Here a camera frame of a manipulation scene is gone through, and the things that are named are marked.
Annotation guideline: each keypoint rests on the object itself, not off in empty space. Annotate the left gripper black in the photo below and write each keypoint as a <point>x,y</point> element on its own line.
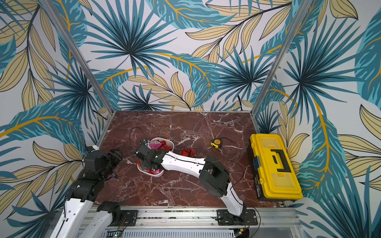
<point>115,156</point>

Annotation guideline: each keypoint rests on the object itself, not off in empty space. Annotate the magenta tea bag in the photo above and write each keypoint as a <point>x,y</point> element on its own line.
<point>155,145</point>

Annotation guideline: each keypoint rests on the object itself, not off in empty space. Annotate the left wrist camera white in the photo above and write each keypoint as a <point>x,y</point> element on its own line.
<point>92,148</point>

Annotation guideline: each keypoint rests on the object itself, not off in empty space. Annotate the aluminium front rail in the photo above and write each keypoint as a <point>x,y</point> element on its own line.
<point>199,222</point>

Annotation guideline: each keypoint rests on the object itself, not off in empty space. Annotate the red tea bag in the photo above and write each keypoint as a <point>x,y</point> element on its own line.
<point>189,152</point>
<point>156,172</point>

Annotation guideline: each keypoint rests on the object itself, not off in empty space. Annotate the yellow black toolbox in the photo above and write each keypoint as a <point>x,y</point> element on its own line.
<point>274,176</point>

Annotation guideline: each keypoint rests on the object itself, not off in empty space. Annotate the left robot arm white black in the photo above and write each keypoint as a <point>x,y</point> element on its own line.
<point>98,166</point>

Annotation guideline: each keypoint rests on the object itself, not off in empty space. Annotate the white plastic storage box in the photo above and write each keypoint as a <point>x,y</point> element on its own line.
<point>167,144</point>

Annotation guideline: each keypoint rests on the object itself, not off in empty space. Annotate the yellow black tape measure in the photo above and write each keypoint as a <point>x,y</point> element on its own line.
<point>216,143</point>

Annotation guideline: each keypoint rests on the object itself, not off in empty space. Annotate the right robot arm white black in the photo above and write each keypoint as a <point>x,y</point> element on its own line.
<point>212,174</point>

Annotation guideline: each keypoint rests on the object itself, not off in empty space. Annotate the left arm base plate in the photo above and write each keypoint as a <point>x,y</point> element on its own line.
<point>125,218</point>

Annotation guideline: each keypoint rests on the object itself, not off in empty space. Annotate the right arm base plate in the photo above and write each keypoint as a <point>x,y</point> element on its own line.
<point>248,217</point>

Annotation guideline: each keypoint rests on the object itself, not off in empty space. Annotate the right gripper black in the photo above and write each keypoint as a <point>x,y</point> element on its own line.
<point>143,151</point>

